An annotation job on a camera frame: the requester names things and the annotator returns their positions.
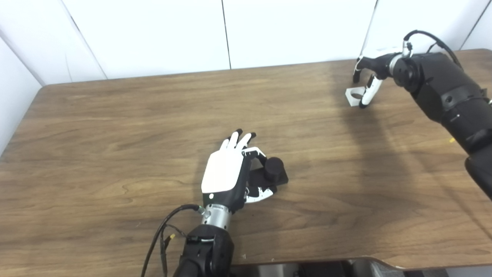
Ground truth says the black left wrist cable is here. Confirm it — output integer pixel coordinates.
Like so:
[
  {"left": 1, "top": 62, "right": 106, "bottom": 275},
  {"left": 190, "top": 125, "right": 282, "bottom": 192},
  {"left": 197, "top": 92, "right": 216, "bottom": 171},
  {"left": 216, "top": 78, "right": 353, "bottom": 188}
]
[{"left": 140, "top": 204, "right": 202, "bottom": 277}]

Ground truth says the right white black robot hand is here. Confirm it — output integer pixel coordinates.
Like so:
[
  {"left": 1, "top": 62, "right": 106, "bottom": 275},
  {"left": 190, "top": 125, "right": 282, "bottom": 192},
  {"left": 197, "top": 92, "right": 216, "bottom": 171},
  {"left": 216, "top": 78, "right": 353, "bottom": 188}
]
[{"left": 353, "top": 52, "right": 400, "bottom": 109}]

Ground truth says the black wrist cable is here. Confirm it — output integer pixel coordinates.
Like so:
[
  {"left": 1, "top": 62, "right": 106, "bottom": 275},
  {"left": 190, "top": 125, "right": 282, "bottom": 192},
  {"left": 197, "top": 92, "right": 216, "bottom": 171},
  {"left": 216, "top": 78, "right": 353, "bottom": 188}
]
[
  {"left": 402, "top": 30, "right": 464, "bottom": 70},
  {"left": 140, "top": 204, "right": 202, "bottom": 277}
]

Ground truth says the black peg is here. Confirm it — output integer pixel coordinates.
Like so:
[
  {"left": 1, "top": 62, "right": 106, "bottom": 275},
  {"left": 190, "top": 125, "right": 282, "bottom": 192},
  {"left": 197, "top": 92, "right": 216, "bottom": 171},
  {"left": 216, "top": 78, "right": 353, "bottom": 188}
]
[{"left": 248, "top": 157, "right": 289, "bottom": 187}]

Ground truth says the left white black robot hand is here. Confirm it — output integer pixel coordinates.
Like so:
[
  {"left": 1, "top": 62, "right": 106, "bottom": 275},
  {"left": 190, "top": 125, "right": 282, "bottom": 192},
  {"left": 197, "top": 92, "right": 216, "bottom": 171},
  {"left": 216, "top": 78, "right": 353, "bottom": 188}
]
[{"left": 201, "top": 129, "right": 278, "bottom": 213}]

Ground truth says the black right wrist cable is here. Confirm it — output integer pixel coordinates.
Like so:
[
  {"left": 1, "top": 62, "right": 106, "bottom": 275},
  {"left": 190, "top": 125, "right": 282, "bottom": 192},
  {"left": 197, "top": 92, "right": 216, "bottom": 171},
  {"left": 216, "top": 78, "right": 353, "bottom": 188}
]
[{"left": 402, "top": 30, "right": 464, "bottom": 70}]

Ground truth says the white square piece with hole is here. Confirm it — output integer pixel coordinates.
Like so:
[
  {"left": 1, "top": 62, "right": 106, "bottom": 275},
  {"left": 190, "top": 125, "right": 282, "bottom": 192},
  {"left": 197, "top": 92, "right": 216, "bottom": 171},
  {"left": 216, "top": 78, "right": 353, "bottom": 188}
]
[{"left": 345, "top": 85, "right": 369, "bottom": 107}]

